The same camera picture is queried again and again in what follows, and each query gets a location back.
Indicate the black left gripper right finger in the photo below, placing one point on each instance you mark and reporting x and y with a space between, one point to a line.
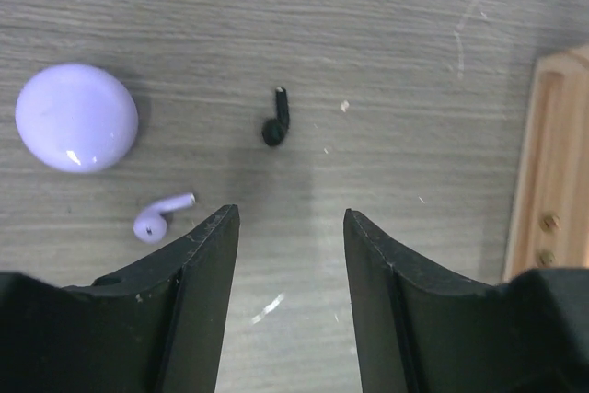
420 327

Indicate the purple round charging case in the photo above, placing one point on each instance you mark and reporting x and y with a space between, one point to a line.
76 118

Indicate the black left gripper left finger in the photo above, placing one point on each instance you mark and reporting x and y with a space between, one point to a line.
156 325

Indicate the black earbud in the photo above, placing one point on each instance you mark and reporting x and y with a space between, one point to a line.
275 129

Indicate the purple earbud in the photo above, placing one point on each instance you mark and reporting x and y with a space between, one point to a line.
150 225

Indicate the wooden clothes rack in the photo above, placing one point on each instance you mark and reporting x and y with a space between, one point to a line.
549 225

